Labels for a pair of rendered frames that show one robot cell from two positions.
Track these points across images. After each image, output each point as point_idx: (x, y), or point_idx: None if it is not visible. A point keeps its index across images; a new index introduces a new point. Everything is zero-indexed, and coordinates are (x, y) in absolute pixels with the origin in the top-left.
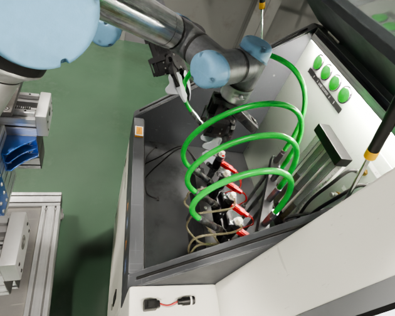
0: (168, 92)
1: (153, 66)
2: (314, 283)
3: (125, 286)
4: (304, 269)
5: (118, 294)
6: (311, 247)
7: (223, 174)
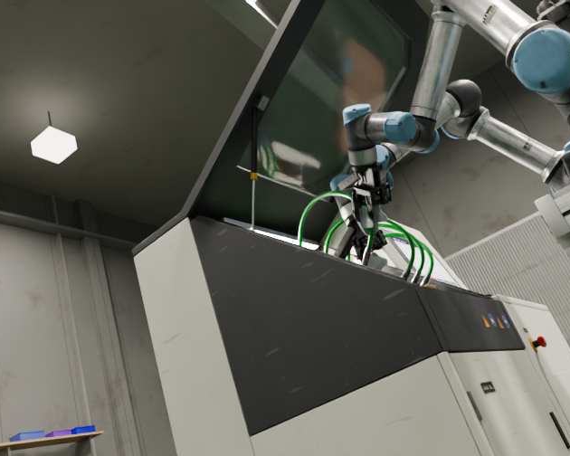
0: (384, 219)
1: (386, 192)
2: (403, 261)
3: (508, 318)
4: (401, 262)
5: (538, 384)
6: (393, 255)
7: None
